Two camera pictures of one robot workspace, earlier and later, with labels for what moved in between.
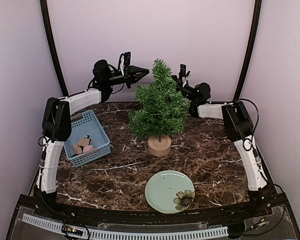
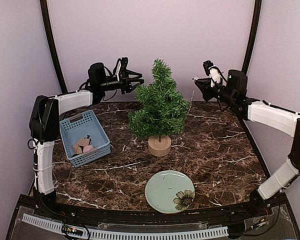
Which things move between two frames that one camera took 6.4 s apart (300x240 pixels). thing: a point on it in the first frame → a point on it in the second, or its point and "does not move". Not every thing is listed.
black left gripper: x=132 y=75 → x=126 y=85
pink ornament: x=87 y=148 does not move
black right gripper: x=177 y=83 → x=205 y=83
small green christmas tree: x=161 y=108 does not move
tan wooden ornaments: x=78 y=148 does not move
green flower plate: x=169 y=192 does not move
